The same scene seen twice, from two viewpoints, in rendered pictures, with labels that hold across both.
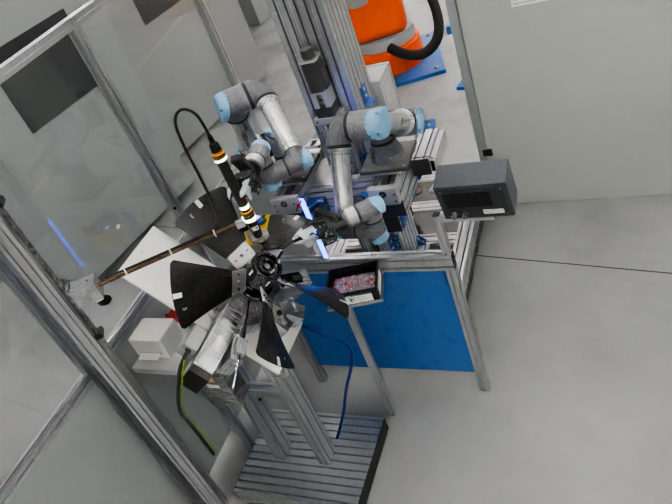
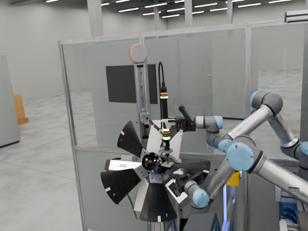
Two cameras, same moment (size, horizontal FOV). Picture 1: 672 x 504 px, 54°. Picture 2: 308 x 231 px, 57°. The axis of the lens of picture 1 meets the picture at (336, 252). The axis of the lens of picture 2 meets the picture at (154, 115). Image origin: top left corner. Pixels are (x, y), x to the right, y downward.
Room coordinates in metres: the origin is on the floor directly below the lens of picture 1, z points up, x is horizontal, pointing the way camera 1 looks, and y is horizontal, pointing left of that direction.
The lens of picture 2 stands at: (1.64, -1.42, 1.88)
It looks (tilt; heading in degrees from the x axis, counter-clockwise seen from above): 12 degrees down; 80
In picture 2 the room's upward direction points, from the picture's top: 4 degrees counter-clockwise
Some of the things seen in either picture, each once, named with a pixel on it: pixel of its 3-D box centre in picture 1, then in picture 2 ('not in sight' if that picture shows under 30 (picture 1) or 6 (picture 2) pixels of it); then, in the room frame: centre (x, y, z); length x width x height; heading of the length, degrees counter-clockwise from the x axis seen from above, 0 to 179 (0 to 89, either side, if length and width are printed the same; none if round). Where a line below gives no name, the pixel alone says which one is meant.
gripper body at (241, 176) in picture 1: (248, 178); (185, 123); (2.13, 0.19, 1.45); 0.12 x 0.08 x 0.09; 158
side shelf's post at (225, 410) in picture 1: (219, 401); (180, 222); (2.21, 0.76, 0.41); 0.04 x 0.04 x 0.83; 58
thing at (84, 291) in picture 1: (85, 291); (145, 117); (1.99, 0.86, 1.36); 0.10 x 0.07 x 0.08; 93
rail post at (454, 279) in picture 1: (469, 332); not in sight; (2.03, -0.41, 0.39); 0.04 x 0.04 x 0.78; 58
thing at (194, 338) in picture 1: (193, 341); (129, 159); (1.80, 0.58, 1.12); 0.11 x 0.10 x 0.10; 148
